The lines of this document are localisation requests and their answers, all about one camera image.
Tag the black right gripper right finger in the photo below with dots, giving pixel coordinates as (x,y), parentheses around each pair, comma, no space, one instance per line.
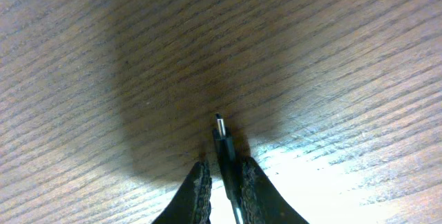
(261,201)

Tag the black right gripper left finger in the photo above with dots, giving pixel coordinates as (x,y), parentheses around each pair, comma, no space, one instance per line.
(191,203)

